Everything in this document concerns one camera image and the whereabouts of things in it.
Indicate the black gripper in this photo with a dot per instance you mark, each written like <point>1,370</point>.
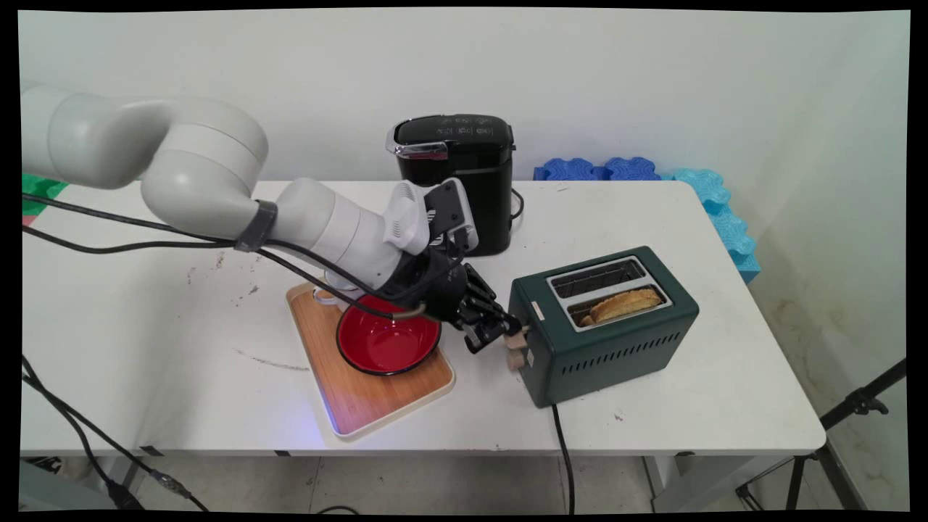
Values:
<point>435,286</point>

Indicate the dark green two-slot toaster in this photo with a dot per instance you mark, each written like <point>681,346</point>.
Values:
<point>616,355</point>

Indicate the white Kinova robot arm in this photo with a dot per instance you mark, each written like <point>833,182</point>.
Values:
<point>203,167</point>

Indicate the red bowl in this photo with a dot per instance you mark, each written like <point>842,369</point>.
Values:
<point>388,341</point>

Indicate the toasted bread slice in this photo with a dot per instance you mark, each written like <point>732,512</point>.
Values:
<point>623,304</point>

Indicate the wooden serving tray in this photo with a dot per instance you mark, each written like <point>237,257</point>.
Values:
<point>362,399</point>

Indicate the black coffee machine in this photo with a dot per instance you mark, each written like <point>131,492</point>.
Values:
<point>457,170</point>

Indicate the white cup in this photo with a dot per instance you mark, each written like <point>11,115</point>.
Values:
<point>326,296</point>

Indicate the dark blue foam puzzle mat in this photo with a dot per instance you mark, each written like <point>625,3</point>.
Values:
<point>632,169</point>
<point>569,170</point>

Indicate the white table leg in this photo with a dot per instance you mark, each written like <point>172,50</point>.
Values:
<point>674,482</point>

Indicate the light blue foam puzzle mat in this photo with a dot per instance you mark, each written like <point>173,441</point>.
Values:
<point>736,243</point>
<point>699,185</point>

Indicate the black tripod stand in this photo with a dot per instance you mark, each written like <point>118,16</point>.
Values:
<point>855,402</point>

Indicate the green foam puzzle mat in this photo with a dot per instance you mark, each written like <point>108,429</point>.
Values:
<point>40,190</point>

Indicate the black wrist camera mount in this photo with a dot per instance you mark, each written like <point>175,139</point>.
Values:
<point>448,206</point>

